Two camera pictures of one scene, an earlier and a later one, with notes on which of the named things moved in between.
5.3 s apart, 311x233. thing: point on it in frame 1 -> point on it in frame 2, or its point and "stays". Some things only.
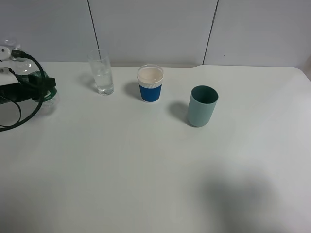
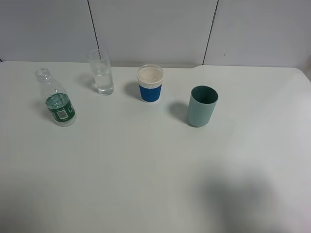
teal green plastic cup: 202,103 stays
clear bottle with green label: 25,73 -> 58,103
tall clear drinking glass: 101,63 stays
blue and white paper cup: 150,77 stays
